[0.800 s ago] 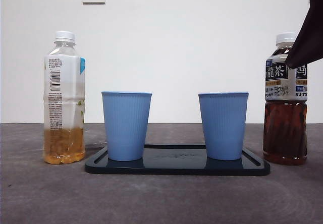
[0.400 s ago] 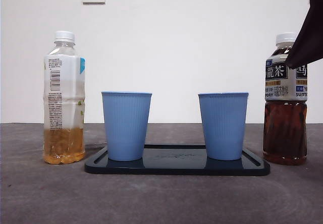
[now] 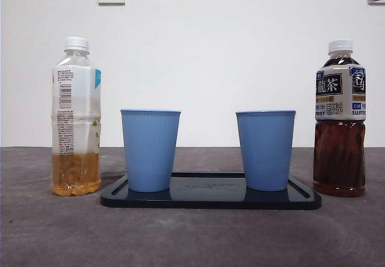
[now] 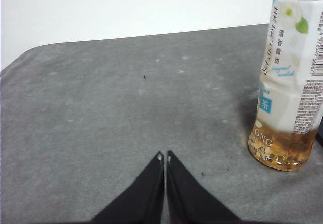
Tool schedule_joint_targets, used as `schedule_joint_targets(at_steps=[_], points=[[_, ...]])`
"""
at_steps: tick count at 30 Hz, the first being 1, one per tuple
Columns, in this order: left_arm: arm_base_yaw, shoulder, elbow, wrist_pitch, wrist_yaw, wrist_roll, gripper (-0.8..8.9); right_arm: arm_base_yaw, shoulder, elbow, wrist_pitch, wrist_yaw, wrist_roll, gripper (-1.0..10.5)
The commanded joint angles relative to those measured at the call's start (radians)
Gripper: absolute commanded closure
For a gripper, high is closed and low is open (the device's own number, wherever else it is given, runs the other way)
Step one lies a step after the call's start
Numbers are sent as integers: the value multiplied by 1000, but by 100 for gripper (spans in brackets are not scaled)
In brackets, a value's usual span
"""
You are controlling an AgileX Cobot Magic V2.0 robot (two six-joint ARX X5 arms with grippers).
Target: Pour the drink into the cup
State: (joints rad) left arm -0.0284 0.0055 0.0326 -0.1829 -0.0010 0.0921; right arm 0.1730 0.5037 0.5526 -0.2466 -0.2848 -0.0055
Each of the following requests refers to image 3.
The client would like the yellow tea plastic bottle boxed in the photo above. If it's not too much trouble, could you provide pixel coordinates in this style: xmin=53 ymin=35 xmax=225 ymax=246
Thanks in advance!
xmin=51 ymin=37 xmax=102 ymax=196

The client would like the dark rectangular tray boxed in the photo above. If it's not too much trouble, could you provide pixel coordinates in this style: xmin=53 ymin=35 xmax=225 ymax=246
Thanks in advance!
xmin=100 ymin=172 xmax=322 ymax=210

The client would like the dark oolong tea bottle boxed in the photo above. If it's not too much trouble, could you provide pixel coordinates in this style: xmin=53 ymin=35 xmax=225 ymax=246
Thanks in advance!
xmin=312 ymin=39 xmax=367 ymax=198

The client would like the light blue ribbed cup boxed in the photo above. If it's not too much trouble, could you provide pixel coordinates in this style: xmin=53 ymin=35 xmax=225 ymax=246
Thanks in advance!
xmin=120 ymin=108 xmax=182 ymax=193
xmin=236 ymin=109 xmax=298 ymax=192

